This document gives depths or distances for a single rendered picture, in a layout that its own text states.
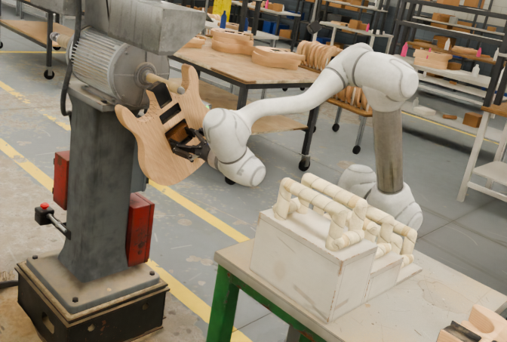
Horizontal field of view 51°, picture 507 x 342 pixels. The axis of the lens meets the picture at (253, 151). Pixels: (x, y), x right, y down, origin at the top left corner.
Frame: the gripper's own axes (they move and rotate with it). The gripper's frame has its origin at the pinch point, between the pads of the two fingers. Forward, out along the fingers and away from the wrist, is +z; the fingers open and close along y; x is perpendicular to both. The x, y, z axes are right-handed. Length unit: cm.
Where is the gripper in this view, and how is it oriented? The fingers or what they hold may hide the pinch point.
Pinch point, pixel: (179, 136)
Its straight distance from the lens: 196.1
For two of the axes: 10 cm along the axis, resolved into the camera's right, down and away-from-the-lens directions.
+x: -2.2, -7.5, -6.3
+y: 6.8, -5.8, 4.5
